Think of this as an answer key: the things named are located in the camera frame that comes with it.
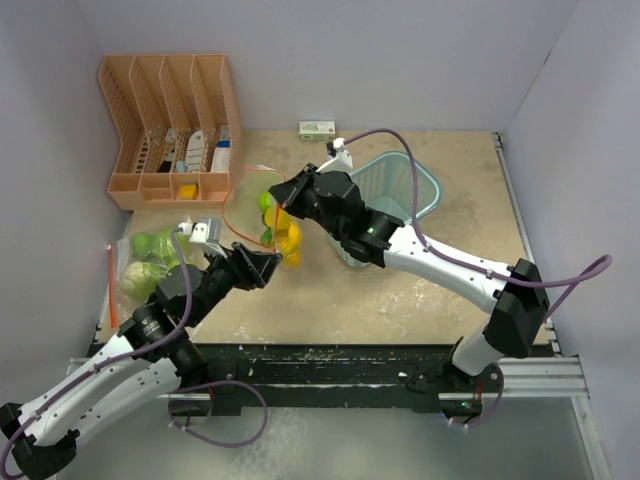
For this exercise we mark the white blue packet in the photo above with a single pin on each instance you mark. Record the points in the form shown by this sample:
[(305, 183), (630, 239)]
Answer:
[(222, 152)]

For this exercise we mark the orange mango toy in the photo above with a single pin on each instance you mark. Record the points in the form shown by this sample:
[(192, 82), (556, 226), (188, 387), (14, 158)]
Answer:
[(289, 248)]

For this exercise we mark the black white item in organizer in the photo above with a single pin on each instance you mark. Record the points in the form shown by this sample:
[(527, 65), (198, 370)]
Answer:
[(168, 152)]

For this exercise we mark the green chili pepper toy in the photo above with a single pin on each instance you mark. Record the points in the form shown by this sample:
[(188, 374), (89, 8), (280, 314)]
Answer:
[(267, 238)]

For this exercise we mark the small green white box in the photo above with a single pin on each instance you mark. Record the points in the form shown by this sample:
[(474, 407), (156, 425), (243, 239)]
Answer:
[(317, 131)]

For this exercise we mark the yellow star fruit toy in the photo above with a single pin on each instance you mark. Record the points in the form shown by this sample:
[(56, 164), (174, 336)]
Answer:
[(279, 221)]

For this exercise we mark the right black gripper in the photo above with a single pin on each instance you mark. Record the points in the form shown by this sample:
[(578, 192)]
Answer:
[(289, 193)]

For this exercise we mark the clear orange-zip bag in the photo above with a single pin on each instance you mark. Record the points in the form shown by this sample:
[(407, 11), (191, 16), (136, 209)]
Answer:
[(117, 305), (252, 214)]

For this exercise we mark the green cabbage toy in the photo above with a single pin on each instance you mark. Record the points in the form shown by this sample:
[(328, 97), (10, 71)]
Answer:
[(163, 251)]

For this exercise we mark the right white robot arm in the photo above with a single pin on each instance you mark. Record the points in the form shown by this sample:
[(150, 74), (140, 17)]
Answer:
[(512, 296)]

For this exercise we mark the light blue plastic basket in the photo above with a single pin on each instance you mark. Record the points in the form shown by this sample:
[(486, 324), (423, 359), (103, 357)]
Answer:
[(386, 184)]

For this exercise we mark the white patterned packet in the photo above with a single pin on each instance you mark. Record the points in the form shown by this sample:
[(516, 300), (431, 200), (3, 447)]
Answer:
[(194, 152)]

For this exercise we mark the black aluminium base frame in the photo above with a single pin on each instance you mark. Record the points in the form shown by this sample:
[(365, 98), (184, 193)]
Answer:
[(337, 376)]

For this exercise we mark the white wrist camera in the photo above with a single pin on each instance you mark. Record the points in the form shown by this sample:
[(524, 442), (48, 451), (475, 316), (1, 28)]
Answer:
[(338, 157), (204, 235)]

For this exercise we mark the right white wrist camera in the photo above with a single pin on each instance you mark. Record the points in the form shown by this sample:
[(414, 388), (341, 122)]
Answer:
[(338, 157)]

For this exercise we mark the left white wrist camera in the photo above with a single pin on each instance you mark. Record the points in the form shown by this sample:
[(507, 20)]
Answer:
[(204, 235)]

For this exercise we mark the green chayote toy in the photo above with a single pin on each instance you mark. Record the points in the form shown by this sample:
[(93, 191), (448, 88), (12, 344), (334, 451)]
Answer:
[(264, 201)]

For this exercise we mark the orange plastic file organizer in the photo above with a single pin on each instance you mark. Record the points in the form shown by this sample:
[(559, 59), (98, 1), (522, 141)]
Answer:
[(146, 95)]

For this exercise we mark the yellow block in organizer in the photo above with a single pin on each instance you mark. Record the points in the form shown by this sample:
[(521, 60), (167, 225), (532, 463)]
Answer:
[(188, 192)]

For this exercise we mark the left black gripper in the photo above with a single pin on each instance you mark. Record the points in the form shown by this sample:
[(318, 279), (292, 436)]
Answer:
[(254, 268)]

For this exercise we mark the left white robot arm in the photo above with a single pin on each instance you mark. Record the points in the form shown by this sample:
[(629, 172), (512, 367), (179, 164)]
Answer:
[(150, 355)]

